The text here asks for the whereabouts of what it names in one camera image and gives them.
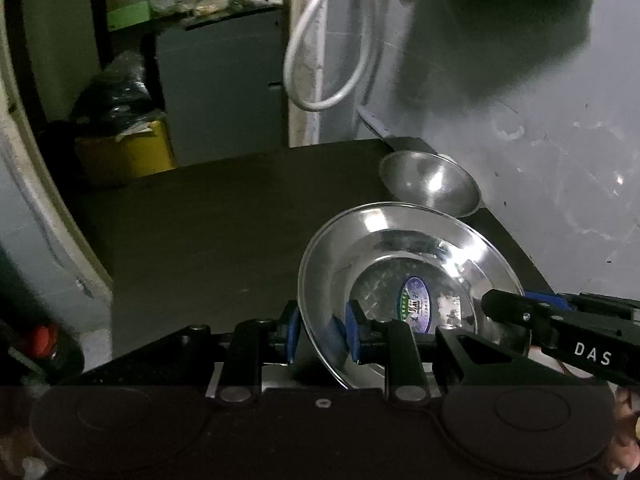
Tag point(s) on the yellow plastic box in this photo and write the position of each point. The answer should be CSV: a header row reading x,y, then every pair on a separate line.
x,y
130,155

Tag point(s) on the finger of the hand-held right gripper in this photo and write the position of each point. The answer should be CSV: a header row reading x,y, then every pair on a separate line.
x,y
515,312
547,301

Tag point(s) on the red-capped dark jar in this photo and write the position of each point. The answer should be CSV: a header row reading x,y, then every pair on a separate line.
x,y
42,337

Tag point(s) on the green cardboard box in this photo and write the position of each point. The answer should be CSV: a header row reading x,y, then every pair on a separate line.
x,y
127,15

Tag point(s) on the stainless steel plate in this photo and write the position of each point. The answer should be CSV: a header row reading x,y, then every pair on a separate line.
x,y
390,240

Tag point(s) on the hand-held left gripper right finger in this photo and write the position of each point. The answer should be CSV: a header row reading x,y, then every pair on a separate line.
x,y
355,337

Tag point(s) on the stainless steel bowl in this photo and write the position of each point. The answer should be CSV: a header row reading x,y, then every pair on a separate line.
x,y
430,180

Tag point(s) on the person's right hand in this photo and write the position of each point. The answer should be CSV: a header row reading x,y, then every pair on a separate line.
x,y
627,435

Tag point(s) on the black plastic bag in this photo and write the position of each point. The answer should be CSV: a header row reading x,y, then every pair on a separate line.
x,y
115,90

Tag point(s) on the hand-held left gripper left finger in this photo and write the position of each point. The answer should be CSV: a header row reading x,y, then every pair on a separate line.
x,y
292,332

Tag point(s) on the grey washing machine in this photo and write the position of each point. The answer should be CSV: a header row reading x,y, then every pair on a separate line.
x,y
225,85

